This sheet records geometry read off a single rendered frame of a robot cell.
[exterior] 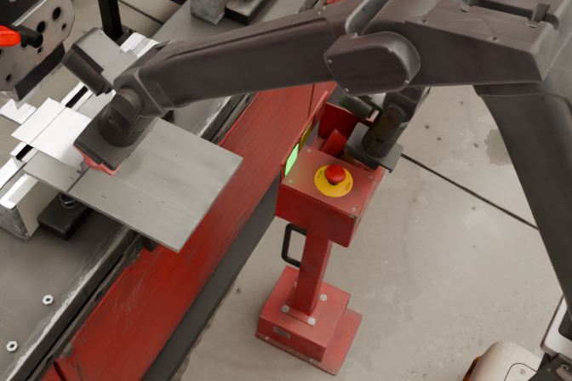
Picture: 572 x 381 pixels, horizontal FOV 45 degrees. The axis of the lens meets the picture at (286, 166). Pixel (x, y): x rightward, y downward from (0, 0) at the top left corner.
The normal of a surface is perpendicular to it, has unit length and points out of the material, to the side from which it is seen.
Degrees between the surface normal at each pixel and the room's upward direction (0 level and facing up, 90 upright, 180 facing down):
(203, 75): 89
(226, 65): 89
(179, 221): 0
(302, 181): 0
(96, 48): 22
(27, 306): 0
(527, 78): 92
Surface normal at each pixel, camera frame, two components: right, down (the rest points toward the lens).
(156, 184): 0.07, -0.58
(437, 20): -0.15, -0.68
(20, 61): 0.88, 0.42
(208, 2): -0.46, 0.70
